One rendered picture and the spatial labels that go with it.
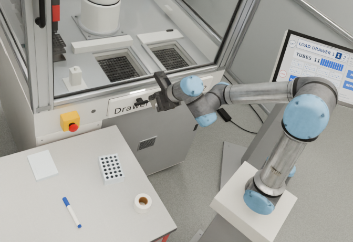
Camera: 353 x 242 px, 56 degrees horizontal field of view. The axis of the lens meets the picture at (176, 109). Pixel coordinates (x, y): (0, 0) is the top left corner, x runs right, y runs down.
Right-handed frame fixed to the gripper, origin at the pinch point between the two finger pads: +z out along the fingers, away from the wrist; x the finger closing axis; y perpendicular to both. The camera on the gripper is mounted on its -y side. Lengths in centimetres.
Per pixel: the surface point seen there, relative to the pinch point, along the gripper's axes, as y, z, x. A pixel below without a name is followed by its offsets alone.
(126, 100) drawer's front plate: -2.7, 12.0, -6.4
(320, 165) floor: 86, 60, 171
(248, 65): -16, 103, 167
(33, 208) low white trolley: 29, 9, -56
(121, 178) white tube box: 29.4, 4.7, -21.6
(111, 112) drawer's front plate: 0.7, 16.8, -13.1
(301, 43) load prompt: -8, -15, 91
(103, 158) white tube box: 19.3, 11.0, -24.5
